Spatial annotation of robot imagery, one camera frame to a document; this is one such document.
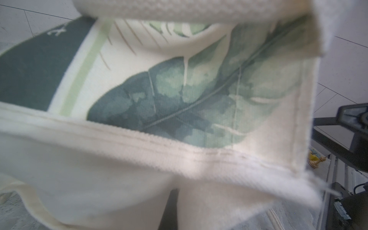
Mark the floral canvas tote bag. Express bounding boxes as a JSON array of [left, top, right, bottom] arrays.
[[1, 1, 353, 230]]

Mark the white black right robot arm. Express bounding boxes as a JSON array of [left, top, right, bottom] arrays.
[[311, 103, 368, 173]]

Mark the small yellow toy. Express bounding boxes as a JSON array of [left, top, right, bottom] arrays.
[[308, 148, 327, 169]]

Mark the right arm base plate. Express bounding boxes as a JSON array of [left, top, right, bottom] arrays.
[[327, 183, 368, 230]]

